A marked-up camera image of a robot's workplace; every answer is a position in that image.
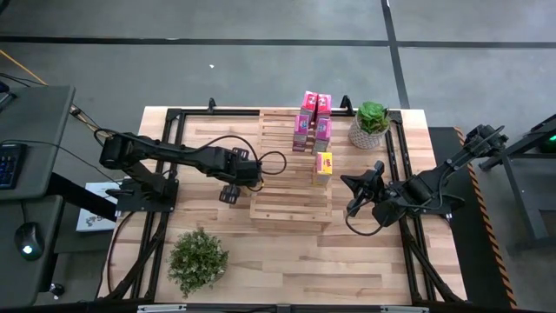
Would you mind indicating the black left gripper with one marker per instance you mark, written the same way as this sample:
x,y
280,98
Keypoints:
x,y
245,171

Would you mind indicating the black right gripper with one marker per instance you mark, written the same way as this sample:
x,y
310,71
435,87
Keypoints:
x,y
378,195

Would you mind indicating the purple Raisin Bran cereal box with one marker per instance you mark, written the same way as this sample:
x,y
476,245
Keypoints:
x,y
301,126
322,130

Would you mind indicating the red cereal box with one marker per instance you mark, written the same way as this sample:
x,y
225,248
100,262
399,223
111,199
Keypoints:
x,y
309,102
324,104

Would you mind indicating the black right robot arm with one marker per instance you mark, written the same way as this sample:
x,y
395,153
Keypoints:
x,y
428,184

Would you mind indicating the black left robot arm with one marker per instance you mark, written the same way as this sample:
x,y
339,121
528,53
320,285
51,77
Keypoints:
x,y
152,150

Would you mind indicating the light wooden slatted shelf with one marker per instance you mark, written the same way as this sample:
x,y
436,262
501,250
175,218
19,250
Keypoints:
x,y
286,204

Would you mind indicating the succulent in patterned white pot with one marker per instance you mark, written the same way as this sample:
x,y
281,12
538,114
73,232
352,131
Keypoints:
x,y
369,119

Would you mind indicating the bushy green potted plant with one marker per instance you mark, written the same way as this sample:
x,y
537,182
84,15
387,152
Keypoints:
x,y
197,261

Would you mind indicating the black hazard-edged floor mat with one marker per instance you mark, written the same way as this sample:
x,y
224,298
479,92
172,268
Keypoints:
x,y
469,261

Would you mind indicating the white printed board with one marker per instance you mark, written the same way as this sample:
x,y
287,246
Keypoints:
x,y
93,217

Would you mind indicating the black metal stand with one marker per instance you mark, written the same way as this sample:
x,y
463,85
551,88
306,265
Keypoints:
x,y
525,195

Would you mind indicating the black desk support beam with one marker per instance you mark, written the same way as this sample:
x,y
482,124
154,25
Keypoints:
x,y
74,195

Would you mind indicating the grey desk top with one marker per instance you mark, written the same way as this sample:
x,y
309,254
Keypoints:
x,y
35,121
26,278

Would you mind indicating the black caster wheel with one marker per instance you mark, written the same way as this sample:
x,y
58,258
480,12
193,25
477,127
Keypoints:
x,y
56,290

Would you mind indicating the black computer mouse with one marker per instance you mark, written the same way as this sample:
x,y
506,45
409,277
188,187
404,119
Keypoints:
x,y
28,239

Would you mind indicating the backlit black keyboard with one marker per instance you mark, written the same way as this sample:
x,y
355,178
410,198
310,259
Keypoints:
x,y
11,167

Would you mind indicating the black desk device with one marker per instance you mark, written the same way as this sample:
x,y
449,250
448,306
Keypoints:
x,y
3,87

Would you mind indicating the black metal table frame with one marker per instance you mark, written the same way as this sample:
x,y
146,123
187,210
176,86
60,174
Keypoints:
x,y
396,152

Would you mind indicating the black triangular frame bracket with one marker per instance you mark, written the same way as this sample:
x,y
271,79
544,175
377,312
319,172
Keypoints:
x,y
346,106
212,105

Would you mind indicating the silver metal bracket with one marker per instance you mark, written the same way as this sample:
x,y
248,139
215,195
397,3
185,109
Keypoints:
x,y
160,308
404,309

